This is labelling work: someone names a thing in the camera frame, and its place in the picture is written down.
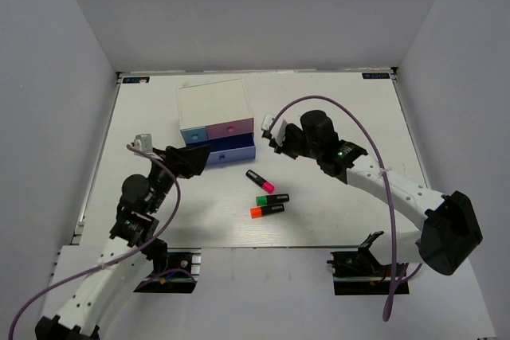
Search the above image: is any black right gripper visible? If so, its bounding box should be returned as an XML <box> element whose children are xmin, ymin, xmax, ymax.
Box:
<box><xmin>269</xmin><ymin>125</ymin><xmax>322</xmax><ymax>160</ymax></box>

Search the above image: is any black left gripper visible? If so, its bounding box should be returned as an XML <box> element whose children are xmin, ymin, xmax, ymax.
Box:
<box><xmin>148</xmin><ymin>145</ymin><xmax>214</xmax><ymax>213</ymax></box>

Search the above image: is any pink highlighter marker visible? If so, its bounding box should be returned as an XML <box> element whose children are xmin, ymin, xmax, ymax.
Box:
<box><xmin>245</xmin><ymin>170</ymin><xmax>275</xmax><ymax>194</ymax></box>

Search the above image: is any pink drawer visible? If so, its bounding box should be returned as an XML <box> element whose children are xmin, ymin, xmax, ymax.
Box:
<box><xmin>206</xmin><ymin>118</ymin><xmax>254</xmax><ymax>139</ymax></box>

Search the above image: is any green highlighter marker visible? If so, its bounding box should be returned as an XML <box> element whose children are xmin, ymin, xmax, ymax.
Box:
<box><xmin>256</xmin><ymin>193</ymin><xmax>290</xmax><ymax>206</ymax></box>

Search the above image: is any orange highlighter marker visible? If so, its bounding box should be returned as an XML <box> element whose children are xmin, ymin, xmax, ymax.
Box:
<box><xmin>250</xmin><ymin>204</ymin><xmax>284</xmax><ymax>219</ymax></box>

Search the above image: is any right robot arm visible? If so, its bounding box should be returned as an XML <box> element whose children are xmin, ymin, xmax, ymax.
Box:
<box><xmin>263</xmin><ymin>110</ymin><xmax>483</xmax><ymax>276</ymax></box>

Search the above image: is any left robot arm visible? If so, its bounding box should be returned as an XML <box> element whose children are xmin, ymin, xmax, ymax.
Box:
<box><xmin>35</xmin><ymin>144</ymin><xmax>210</xmax><ymax>339</ymax></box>

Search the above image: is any cream drawer cabinet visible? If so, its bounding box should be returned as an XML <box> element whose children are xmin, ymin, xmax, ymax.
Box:
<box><xmin>177</xmin><ymin>79</ymin><xmax>253</xmax><ymax>129</ymax></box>

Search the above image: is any left table label sticker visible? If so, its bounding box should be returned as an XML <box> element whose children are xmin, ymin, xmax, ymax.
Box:
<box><xmin>122</xmin><ymin>76</ymin><xmax>150</xmax><ymax>84</ymax></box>

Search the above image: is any table label sticker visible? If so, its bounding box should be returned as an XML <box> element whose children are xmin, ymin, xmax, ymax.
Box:
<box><xmin>122</xmin><ymin>76</ymin><xmax>150</xmax><ymax>84</ymax></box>
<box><xmin>362</xmin><ymin>72</ymin><xmax>391</xmax><ymax>80</ymax></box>

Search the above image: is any right table label sticker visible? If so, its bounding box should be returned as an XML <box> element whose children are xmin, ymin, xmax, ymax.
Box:
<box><xmin>362</xmin><ymin>72</ymin><xmax>391</xmax><ymax>80</ymax></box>

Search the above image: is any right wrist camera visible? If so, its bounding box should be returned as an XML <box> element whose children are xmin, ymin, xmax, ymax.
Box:
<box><xmin>261</xmin><ymin>113</ymin><xmax>288</xmax><ymax>147</ymax></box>

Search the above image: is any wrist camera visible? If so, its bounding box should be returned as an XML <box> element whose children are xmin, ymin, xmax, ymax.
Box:
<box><xmin>131</xmin><ymin>134</ymin><xmax>153</xmax><ymax>154</ymax></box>
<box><xmin>261</xmin><ymin>113</ymin><xmax>288</xmax><ymax>147</ymax></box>

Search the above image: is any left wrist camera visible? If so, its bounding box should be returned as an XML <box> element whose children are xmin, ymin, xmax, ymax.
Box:
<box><xmin>131</xmin><ymin>134</ymin><xmax>153</xmax><ymax>154</ymax></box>

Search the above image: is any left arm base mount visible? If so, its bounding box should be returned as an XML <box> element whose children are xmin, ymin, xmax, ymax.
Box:
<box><xmin>135</xmin><ymin>248</ymin><xmax>202</xmax><ymax>294</ymax></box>

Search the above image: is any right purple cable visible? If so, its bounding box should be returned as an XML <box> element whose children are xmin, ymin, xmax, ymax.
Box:
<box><xmin>267</xmin><ymin>95</ymin><xmax>422</xmax><ymax>322</ymax></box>

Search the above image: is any purple cable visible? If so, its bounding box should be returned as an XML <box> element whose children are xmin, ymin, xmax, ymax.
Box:
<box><xmin>10</xmin><ymin>143</ymin><xmax>181</xmax><ymax>337</ymax></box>
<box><xmin>267</xmin><ymin>95</ymin><xmax>422</xmax><ymax>322</ymax></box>

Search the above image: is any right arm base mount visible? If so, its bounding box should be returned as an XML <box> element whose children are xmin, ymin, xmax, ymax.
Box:
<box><xmin>327</xmin><ymin>251</ymin><xmax>393</xmax><ymax>296</ymax></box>

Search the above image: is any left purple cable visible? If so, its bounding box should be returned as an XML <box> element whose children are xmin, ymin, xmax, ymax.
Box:
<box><xmin>10</xmin><ymin>143</ymin><xmax>181</xmax><ymax>337</ymax></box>

